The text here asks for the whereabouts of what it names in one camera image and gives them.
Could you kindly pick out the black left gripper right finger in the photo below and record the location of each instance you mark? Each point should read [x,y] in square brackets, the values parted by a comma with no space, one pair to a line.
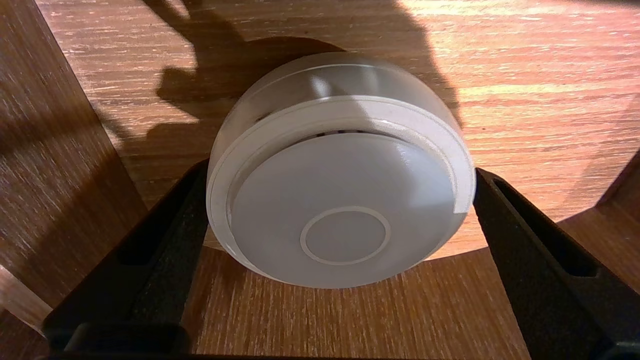
[540,280]

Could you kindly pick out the curved wooden table drawer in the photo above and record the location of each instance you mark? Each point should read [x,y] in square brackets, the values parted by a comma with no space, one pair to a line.
[525,100]

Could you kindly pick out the white round lidded jar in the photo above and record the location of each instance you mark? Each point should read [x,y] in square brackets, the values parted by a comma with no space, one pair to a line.
[340,200]

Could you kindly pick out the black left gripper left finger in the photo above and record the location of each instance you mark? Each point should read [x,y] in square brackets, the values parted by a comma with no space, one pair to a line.
[150,280]

